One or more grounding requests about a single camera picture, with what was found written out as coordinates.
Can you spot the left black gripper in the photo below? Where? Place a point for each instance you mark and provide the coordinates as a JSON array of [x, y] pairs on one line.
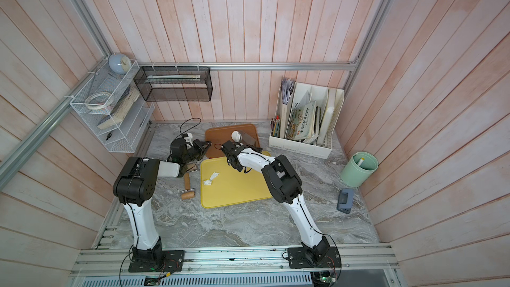
[[199, 145]]

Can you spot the yellow plastic tray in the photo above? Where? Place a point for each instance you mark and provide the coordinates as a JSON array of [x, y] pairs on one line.
[[231, 187]]

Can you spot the white dough trimming strip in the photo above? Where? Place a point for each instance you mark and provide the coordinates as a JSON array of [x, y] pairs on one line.
[[209, 181]]

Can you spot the wooden dough roller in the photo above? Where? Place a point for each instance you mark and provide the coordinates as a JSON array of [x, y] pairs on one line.
[[188, 192]]

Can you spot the white dough piece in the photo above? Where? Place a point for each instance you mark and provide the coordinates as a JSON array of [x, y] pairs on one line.
[[236, 136]]

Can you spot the metal dough scraper wooden handle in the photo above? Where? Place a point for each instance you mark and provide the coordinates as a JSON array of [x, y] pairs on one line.
[[247, 139]]

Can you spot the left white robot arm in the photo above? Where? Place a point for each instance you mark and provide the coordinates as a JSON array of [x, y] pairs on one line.
[[136, 184]]

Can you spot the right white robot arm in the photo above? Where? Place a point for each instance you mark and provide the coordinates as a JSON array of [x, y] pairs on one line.
[[284, 185]]

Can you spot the white tape roll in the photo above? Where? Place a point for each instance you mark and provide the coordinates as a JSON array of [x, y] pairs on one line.
[[98, 101]]

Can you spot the brown plastic tray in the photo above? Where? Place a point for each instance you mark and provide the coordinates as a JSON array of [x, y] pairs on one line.
[[218, 136]]

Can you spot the pens in organizer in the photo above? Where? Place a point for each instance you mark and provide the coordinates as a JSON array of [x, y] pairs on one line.
[[275, 123]]

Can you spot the illustrated picture book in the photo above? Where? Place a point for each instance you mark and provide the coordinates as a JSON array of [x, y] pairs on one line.
[[302, 123]]

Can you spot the white desk file organizer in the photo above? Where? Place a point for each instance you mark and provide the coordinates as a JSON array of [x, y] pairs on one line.
[[329, 102]]

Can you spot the small blue globe clock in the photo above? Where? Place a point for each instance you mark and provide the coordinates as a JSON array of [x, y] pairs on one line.
[[119, 63]]

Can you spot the small blue grey device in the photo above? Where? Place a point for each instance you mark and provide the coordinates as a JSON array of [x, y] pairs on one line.
[[345, 200]]

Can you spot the green plastic cup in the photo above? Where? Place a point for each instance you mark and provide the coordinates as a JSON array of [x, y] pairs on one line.
[[359, 168]]

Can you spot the black mesh wall basket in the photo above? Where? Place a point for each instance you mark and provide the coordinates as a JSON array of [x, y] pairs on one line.
[[174, 83]]

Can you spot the book on wire shelf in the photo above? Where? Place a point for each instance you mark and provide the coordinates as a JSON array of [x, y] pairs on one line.
[[121, 109]]

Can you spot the white wire wall shelf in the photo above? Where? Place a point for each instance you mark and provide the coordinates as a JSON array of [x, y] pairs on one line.
[[123, 138]]

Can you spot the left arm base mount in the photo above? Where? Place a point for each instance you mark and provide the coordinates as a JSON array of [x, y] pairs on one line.
[[156, 259]]

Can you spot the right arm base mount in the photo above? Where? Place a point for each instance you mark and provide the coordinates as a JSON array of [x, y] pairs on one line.
[[322, 256]]

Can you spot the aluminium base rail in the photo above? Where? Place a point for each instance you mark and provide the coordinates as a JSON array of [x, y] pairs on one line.
[[241, 261]]

